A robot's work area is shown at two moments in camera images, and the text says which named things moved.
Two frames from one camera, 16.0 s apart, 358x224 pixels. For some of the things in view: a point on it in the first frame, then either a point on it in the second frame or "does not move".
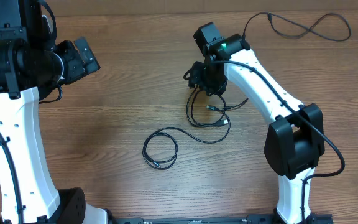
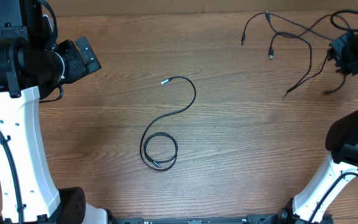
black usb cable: x=164 y=130 → x=162 y=132
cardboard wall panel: x=153 y=6 does not move
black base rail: x=260 y=219 does not move
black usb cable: x=224 y=122 → x=302 y=82
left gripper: x=74 y=68 does not move
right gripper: x=194 y=74 → x=343 y=52
